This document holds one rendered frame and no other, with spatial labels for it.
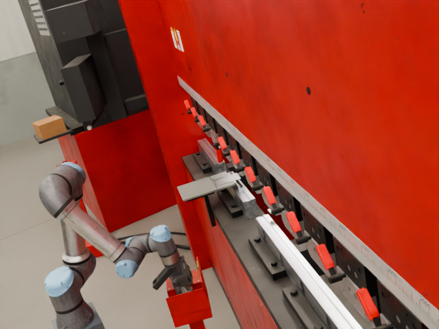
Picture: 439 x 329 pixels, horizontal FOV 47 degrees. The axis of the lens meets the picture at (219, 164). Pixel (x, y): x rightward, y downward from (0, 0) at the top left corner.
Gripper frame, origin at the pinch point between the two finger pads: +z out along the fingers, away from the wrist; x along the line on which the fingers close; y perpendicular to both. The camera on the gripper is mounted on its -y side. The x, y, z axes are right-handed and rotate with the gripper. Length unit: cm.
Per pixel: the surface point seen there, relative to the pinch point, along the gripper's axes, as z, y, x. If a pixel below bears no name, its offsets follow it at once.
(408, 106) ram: -96, 59, -113
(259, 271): -10.5, 33.8, -13.6
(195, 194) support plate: -24, 18, 45
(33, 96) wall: -5, -212, 694
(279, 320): -10, 34, -44
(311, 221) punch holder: -54, 50, -64
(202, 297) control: -1.7, 8.6, -4.9
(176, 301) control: -4.5, -1.9, -4.9
